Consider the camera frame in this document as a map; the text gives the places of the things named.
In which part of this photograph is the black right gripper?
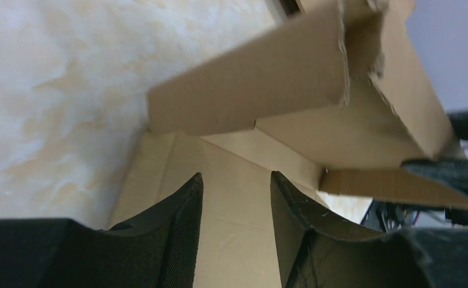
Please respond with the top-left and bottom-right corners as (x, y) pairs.
(401, 111), (468, 197)

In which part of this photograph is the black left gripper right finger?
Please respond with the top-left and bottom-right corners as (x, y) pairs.
(270, 171), (468, 287)

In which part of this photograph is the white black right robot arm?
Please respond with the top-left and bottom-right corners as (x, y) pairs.
(361, 158), (468, 232)

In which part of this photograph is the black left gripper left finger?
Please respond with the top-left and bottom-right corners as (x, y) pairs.
(0, 173), (203, 287)

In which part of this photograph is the cardboard box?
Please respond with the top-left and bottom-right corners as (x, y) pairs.
(110, 1), (468, 287)

